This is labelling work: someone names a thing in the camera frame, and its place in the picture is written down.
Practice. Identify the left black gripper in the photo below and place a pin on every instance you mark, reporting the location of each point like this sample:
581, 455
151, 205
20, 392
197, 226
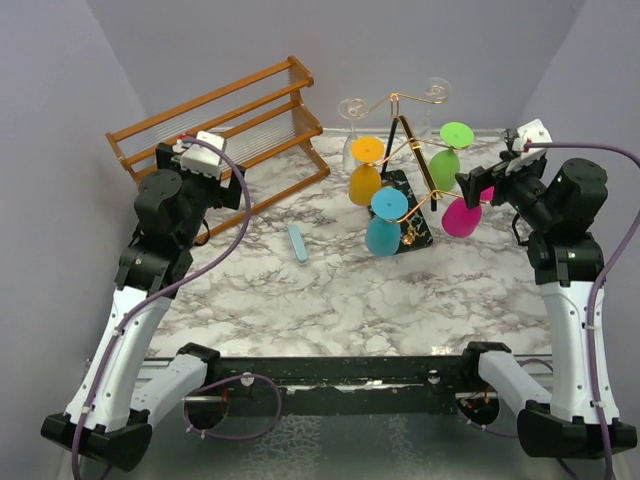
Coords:
224, 196

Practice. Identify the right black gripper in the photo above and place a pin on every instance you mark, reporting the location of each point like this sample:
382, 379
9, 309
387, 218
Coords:
482, 177

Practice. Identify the pink plastic goblet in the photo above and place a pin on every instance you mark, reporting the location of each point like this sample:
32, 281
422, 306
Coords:
459, 221

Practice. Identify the green plastic goblet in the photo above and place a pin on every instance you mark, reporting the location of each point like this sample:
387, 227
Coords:
445, 164

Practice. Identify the blue plastic goblet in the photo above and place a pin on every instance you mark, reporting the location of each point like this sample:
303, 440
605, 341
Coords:
384, 231

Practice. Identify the orange plastic goblet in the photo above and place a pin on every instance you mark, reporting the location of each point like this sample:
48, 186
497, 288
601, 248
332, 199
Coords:
365, 180

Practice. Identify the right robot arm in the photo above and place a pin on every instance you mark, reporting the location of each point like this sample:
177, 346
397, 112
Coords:
577, 418

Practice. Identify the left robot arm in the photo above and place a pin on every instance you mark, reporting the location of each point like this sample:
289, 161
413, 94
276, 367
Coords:
110, 420

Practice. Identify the wooden shelf rack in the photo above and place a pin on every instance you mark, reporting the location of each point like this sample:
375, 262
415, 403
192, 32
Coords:
260, 116

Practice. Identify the light blue nail file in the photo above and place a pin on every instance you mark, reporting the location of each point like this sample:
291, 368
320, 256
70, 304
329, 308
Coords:
298, 244

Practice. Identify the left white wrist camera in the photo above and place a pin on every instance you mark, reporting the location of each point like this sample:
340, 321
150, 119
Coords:
199, 159

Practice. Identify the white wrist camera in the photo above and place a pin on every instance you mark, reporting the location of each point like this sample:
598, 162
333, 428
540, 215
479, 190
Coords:
519, 144
199, 159

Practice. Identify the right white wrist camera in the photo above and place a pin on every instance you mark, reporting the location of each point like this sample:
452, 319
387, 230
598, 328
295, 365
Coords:
519, 144

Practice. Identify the gold wire glass rack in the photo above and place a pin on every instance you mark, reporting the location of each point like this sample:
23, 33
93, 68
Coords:
415, 231

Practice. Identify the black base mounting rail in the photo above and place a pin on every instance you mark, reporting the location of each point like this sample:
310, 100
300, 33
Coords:
332, 386

